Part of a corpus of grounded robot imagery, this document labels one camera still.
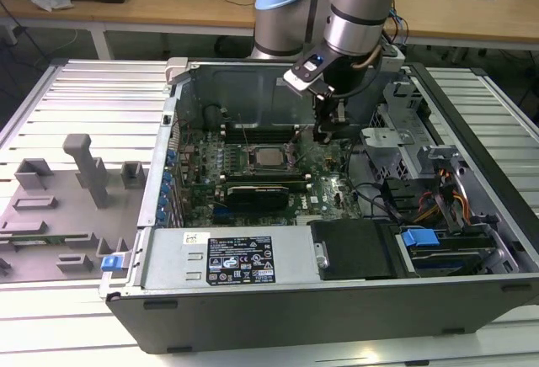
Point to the metal locking lever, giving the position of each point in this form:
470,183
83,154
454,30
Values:
244,135
304,155

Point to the silver CPU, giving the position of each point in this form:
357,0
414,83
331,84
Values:
269,156

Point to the CPU socket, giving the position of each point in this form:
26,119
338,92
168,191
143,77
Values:
252,161

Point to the silver drive cage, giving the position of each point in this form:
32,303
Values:
391,144

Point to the green motherboard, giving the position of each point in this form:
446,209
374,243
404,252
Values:
328,198

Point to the black graphics card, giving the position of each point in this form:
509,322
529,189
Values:
257,196

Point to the black plastic shroud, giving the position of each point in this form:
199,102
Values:
353,249

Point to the hard disk in blue carrier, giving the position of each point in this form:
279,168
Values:
419,240

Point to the wooden desk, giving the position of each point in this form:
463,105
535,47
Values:
168,9

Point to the black power supply label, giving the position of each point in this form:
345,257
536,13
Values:
240,262

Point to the black PC case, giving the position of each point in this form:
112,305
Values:
295,312

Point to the silver power supply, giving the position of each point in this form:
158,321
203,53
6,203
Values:
177,253

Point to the blue case latch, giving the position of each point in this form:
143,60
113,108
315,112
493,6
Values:
109,264

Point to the grey parts rack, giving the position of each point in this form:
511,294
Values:
54,215

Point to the green RAM stick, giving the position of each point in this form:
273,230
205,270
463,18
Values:
38,240

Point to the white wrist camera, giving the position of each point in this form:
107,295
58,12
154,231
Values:
301,81

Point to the blue bracket clip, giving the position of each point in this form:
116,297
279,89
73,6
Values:
171,156
168,179
161,216
163,204

